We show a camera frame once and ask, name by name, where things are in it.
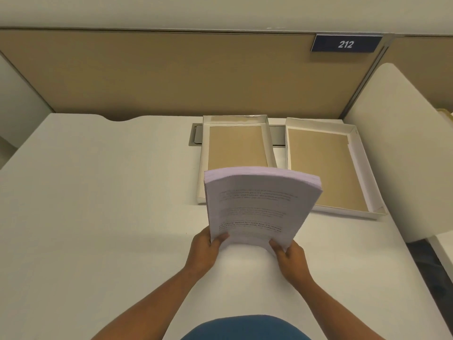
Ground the person's right hand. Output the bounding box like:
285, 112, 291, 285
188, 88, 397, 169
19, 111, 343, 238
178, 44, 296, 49
269, 238, 314, 289

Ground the person's left hand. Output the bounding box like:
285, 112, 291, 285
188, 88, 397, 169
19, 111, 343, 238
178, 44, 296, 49
185, 226, 230, 277

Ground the stack of printed white paper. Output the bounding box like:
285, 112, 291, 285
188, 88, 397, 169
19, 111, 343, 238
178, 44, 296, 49
204, 166, 323, 254

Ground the person's left forearm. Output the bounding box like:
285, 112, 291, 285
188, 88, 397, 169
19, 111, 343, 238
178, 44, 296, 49
91, 266, 203, 340

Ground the person's right forearm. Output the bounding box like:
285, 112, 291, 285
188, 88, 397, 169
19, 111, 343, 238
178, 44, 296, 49
297, 278, 386, 340

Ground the person's blue shirt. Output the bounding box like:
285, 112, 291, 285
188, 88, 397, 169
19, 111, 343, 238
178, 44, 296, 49
180, 315, 312, 340

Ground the white cardboard box tray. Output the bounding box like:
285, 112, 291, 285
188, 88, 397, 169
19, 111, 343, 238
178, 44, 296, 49
194, 115, 278, 204

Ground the white cardboard box lid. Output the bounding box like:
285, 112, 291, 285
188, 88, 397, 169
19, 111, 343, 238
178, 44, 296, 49
285, 117, 387, 220

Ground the white side partition panel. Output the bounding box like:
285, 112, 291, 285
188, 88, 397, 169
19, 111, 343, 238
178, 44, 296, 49
343, 63, 453, 243

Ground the tan cubicle partition panel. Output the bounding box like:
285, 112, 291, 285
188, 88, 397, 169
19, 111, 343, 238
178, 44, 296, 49
379, 36, 453, 111
0, 29, 385, 120

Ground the dark blue number sign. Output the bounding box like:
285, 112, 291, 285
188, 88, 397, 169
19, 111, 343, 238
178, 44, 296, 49
311, 34, 384, 53

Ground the grey desk cable grommet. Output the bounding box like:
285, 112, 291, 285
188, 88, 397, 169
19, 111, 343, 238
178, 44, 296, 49
189, 123, 287, 148

